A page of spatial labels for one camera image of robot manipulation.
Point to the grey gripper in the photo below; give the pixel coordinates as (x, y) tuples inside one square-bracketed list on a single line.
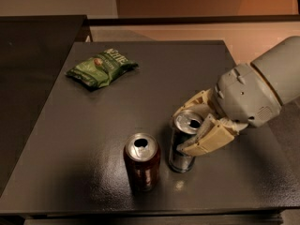
[(247, 96)]

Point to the redbull can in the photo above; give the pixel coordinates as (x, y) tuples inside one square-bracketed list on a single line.
[(184, 126)]

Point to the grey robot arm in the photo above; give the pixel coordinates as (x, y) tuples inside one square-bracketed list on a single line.
[(280, 66)]

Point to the red coke can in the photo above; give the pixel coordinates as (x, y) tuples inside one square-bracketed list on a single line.
[(142, 159)]

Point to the green chip bag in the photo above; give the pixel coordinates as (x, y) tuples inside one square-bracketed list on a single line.
[(102, 69)]

